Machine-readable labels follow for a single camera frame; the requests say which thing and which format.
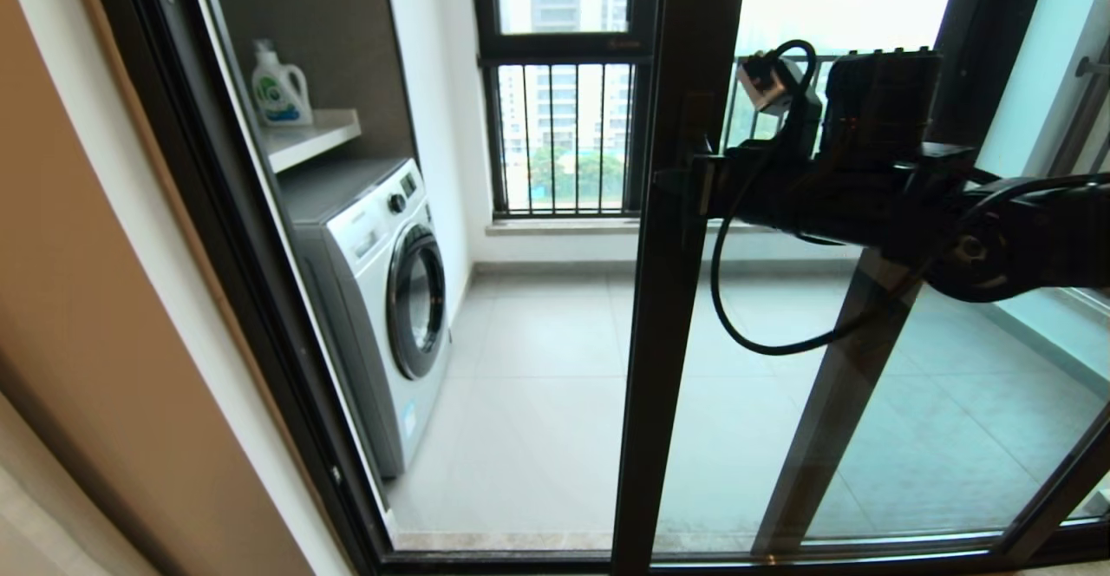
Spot dark brown door handle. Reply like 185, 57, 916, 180
681, 90, 738, 221

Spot dark brown sliding glass door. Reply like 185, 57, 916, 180
611, 0, 1110, 576

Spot black metal balcony railing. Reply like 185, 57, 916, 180
1023, 3, 1110, 178
481, 49, 942, 217

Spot dark brown fixed glass door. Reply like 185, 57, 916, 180
753, 0, 1110, 560

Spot white front-load washing machine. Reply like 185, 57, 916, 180
279, 158, 452, 480

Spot white laundry detergent bottle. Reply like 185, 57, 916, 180
250, 38, 315, 128

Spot black right wrist mount box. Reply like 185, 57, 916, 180
819, 49, 944, 165

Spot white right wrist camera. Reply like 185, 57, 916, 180
737, 49, 812, 115

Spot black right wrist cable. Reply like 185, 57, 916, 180
709, 38, 1110, 357

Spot black window frame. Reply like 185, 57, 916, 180
473, 0, 664, 217

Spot white wall shelf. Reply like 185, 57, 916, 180
260, 109, 362, 174

